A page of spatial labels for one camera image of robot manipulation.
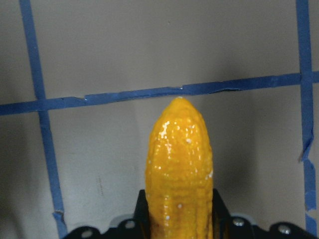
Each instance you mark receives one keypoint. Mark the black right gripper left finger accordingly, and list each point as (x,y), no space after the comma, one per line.
(141,213)

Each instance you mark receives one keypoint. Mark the yellow corn cob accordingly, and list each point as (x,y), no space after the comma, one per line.
(179,174)

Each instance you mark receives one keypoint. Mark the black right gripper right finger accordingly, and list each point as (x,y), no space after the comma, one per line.
(220,217)

